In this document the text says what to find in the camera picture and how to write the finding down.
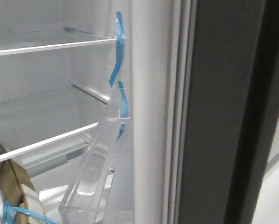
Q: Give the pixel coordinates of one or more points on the dark grey fridge door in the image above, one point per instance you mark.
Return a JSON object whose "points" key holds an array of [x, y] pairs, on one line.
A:
{"points": [[205, 86]]}

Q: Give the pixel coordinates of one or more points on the clear plastic door bin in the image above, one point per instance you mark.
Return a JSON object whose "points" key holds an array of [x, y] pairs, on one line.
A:
{"points": [[102, 190]]}

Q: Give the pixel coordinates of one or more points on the white fridge interior body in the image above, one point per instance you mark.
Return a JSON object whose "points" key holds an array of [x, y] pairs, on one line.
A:
{"points": [[66, 152]]}

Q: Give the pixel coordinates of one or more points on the lower glass fridge shelf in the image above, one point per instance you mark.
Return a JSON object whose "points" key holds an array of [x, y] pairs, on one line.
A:
{"points": [[31, 119]]}

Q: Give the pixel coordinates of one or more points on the glass fridge shelf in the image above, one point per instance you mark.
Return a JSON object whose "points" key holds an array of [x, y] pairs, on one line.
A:
{"points": [[17, 43], [31, 119]]}

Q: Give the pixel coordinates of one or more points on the upper glass fridge shelf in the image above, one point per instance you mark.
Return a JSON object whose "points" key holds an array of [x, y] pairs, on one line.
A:
{"points": [[17, 43]]}

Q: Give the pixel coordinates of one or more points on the middle blue tape strip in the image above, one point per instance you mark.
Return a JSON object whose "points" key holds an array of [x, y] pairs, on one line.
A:
{"points": [[124, 108]]}

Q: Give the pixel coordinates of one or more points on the blue tape strip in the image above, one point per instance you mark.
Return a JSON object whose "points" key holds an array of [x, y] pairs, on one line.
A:
{"points": [[124, 108], [120, 48]]}

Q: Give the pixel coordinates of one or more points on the upper blue tape strip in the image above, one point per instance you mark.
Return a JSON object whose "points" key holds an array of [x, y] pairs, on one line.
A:
{"points": [[120, 48]]}

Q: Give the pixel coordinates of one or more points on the brown cardboard packing piece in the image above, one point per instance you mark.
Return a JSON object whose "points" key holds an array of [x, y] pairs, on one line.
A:
{"points": [[17, 188]]}

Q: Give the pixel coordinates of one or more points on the lower left blue tape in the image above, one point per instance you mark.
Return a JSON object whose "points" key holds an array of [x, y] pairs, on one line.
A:
{"points": [[16, 215]]}

